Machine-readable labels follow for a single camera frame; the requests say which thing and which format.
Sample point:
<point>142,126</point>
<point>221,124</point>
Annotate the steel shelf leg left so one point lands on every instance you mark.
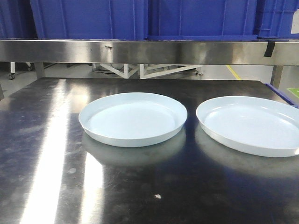
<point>40,70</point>

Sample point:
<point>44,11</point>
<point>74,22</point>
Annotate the steel shelf leg right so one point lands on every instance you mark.
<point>276,76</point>

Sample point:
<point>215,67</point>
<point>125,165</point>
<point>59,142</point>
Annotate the white cart leg with caster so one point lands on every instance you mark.
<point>12,71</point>

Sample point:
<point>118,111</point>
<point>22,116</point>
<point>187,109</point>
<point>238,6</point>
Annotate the blue plastic crate centre-left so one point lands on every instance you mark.
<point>91,19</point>

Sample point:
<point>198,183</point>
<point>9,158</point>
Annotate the black tape strip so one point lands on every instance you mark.
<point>269,49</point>

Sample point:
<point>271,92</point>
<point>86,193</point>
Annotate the blue plastic crate centre-right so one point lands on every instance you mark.
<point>202,20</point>

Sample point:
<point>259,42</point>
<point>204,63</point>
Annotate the steel shelf leg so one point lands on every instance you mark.
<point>40,70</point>
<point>276,76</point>

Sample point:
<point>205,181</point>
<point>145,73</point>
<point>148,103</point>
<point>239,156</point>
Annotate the blue crate rim beside table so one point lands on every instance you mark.
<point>282,95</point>

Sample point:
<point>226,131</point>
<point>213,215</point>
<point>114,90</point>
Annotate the white metal frame background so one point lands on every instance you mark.
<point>145,71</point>

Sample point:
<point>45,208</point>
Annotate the light blue plate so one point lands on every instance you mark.
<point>251,125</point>
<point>133,119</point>

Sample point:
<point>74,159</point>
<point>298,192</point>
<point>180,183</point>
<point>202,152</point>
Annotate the white label on crate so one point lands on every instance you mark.
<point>295,22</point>

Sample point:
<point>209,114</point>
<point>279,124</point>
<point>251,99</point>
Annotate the stainless steel shelf rail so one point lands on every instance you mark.
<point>144,52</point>

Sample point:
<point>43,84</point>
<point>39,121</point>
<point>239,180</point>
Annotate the blue plastic crate far right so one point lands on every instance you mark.
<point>274,19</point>

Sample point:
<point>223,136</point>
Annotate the blue plastic crate far left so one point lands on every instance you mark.
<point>16,20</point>

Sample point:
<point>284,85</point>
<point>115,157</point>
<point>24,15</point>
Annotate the small white debris speck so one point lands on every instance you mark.
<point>157,196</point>

